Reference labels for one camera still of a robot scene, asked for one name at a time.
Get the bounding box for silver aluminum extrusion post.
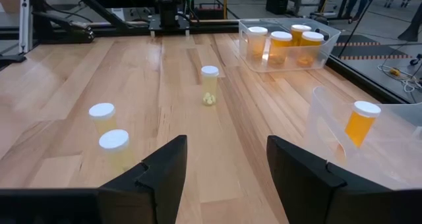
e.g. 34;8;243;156
18;0;34;53

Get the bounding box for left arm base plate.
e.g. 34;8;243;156
148;14;191;32

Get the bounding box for black mat orange striped edge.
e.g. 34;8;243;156
334;41;415;61

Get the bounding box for thin black hanging cable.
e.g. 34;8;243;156
336;0;380;59

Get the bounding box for black cabinet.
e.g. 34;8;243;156
265;0;291;16

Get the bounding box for white cable yellow plug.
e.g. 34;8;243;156
377;63;422;94

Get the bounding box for wide orange pill bottle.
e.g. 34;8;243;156
289;24;313;42
246;26;268;65
296;31;325;68
268;31;293;69

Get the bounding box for clear plastic bin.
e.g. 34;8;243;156
305;85;422;190
237;18;342;74

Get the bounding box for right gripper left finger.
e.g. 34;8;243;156
98;134;188;224

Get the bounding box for slim orange pill bottle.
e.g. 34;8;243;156
344;100;382;149

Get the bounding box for pale yellow pill bottle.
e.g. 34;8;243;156
200;65;220;107
88;101;118;136
98;128;136;175

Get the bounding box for red and black case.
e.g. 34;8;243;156
194;3;225;20

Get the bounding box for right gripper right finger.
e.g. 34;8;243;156
266;134;396;224

